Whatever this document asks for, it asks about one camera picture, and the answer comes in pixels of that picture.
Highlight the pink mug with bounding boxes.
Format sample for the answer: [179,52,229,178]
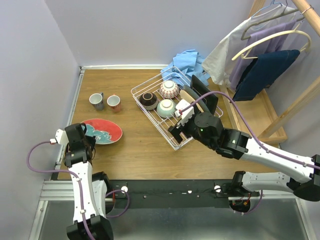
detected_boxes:
[106,94,121,113]

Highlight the red teal plate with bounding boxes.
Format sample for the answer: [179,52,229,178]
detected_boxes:
[82,118,123,145]

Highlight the grey mug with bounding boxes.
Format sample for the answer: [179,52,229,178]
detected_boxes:
[89,92,105,111]

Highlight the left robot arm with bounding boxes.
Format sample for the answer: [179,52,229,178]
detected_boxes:
[63,123,114,240]

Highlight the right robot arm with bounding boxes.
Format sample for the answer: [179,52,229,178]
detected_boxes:
[168,112,320,202]

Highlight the wooden clothes rack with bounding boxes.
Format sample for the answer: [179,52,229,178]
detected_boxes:
[223,0,320,145]

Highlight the light green ribbed bowl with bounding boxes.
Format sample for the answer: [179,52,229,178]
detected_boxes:
[156,99,176,118]

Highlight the beige plate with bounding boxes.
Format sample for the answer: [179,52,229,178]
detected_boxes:
[179,89,204,113]

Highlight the dark teal embossed plate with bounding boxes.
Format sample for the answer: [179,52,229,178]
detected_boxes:
[182,85,210,112]

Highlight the black square plate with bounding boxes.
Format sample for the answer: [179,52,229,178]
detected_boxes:
[190,75,219,114]

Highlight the red white patterned bowl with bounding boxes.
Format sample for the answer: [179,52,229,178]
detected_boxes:
[159,80,180,99]

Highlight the dark brown bowl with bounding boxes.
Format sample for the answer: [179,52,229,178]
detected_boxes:
[139,92,159,111]

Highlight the light blue cloth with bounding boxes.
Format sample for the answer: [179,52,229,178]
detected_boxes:
[160,49,210,87]

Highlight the white t-shirt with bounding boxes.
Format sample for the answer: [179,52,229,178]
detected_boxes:
[202,4,296,88]

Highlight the lavender shirt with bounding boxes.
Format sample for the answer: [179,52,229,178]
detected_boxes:
[228,19,298,91]

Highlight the cream clothes hanger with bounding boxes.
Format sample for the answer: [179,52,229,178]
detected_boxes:
[231,24,312,61]

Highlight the navy blue garment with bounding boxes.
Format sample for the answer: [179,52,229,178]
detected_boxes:
[232,49,300,102]

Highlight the grey clothes hanger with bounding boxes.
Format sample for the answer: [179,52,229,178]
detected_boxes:
[240,2,299,41]

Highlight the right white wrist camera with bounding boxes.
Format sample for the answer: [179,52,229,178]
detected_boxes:
[174,99,195,126]

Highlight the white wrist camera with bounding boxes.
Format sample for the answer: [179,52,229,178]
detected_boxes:
[174,99,195,126]
[49,129,69,146]

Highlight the white wire dish rack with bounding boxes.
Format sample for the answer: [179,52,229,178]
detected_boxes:
[131,66,210,150]

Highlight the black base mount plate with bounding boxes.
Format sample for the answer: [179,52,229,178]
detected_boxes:
[105,179,261,216]

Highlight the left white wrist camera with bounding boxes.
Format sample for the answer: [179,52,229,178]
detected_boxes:
[49,129,69,146]

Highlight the blue wire hanger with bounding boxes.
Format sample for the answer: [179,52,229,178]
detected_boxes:
[250,0,283,19]

